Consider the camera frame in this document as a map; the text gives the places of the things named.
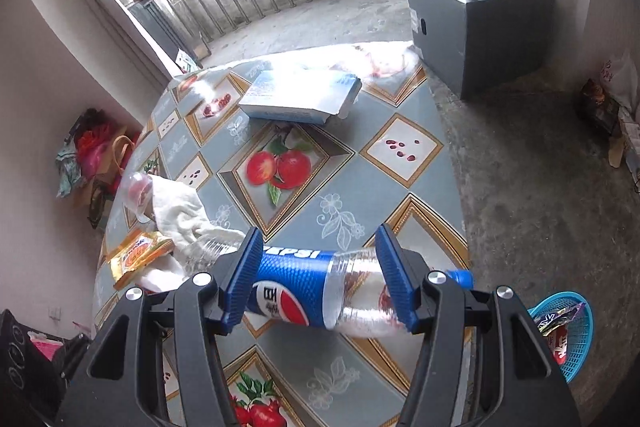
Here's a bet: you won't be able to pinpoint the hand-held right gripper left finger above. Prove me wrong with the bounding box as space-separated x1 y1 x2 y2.
57 227 264 427

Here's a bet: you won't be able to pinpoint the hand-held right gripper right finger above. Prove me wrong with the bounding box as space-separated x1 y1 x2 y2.
375 224 583 427

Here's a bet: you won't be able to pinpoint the clear cola bottle blue label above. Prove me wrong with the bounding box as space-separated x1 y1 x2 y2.
185 234 475 340

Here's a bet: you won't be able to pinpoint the white paper towel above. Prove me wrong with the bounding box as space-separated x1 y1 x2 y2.
137 252 201 295

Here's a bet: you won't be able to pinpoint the orange snack packet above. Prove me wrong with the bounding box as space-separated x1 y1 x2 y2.
105 229 176 292

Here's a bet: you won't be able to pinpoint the blue white carton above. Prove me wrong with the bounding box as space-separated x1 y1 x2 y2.
239 69 362 125

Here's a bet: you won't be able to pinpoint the blue mesh wastebasket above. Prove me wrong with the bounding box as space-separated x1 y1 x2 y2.
527 291 594 385

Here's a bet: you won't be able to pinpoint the white cloth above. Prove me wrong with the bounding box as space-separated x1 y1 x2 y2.
147 174 246 253

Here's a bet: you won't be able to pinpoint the clear plastic cup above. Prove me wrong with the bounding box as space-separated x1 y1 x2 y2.
117 172 156 225

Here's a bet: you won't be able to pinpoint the pile of colourful bags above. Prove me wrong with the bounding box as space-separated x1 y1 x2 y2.
55 107 143 230

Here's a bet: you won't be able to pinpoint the black patterned bag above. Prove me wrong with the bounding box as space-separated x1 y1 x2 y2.
0 309 91 423

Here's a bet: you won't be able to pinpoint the grey cabinet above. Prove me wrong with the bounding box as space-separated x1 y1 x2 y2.
404 0 556 100

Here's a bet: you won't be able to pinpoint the dark snack bag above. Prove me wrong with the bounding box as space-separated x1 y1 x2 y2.
575 79 622 138

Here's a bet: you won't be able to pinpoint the cardboard pieces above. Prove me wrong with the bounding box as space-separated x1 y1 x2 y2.
607 107 640 168

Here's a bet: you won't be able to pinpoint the white plastic bag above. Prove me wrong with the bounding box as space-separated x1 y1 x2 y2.
597 52 640 112

